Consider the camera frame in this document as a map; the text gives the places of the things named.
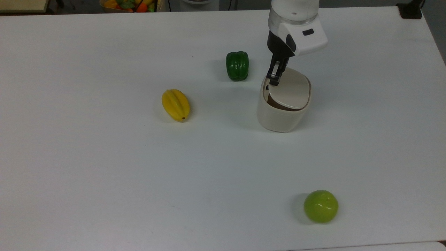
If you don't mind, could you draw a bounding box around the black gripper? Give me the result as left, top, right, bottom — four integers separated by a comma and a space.
266, 31, 297, 87

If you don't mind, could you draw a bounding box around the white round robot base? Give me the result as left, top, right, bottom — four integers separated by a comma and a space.
179, 0, 220, 12

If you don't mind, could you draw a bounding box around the wooden board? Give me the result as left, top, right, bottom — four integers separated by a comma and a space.
0, 0, 51, 14

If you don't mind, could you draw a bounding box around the dark green toy bell pepper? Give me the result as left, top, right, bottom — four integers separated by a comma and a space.
226, 51, 249, 82

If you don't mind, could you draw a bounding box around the cream hinged bin lid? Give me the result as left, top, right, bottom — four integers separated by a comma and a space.
267, 67, 311, 111

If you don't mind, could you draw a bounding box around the cream plastic garbage bin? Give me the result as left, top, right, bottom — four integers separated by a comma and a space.
257, 66, 312, 133

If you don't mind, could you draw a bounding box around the light green toy apple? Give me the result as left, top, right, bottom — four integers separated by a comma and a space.
303, 190, 339, 223

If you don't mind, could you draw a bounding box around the box of toy fruit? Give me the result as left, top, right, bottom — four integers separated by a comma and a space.
99, 0, 164, 14

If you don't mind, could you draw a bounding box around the yellow toy starfruit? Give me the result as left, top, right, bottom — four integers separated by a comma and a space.
161, 89, 191, 122

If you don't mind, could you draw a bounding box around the black clamp base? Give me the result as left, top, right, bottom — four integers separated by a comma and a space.
397, 0, 424, 20

